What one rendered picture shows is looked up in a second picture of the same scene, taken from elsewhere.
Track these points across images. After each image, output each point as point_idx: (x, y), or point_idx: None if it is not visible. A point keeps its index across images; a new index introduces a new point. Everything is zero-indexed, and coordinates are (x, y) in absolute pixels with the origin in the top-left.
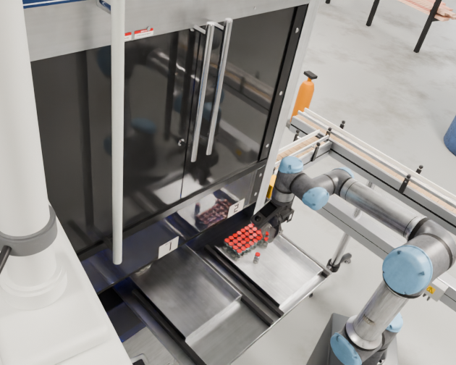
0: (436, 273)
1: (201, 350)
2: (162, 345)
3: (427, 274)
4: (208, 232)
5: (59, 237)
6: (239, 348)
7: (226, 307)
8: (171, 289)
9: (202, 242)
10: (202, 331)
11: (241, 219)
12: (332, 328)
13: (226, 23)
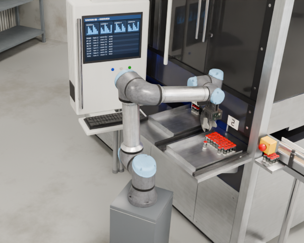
0: (119, 81)
1: (143, 124)
2: (187, 186)
3: (117, 75)
4: (228, 135)
5: None
6: (143, 134)
7: (166, 128)
8: (181, 119)
9: (218, 132)
10: (154, 125)
11: (244, 149)
12: (160, 187)
13: None
